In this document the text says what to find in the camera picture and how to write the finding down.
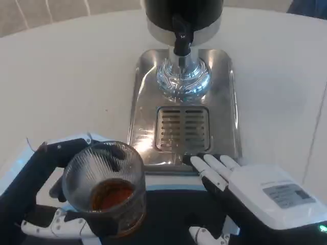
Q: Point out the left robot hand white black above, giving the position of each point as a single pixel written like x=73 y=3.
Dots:
x=28 y=183

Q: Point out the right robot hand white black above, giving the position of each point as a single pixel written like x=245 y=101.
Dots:
x=255 y=189

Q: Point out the clear ribbed glass cup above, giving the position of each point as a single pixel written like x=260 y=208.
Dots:
x=84 y=168

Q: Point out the amber drink liquid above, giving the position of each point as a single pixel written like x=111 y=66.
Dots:
x=112 y=195

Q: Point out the steel drip tray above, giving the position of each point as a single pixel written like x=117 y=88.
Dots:
x=222 y=114

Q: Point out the black white robot torso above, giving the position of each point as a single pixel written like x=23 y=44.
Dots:
x=168 y=217

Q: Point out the slotted steel drain grid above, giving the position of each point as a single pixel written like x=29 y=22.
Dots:
x=182 y=127

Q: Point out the black dispenser tap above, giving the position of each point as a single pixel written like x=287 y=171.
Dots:
x=182 y=40

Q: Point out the person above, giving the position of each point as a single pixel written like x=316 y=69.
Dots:
x=309 y=6

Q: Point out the black steel drink dispenser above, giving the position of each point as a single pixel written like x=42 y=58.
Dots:
x=158 y=12

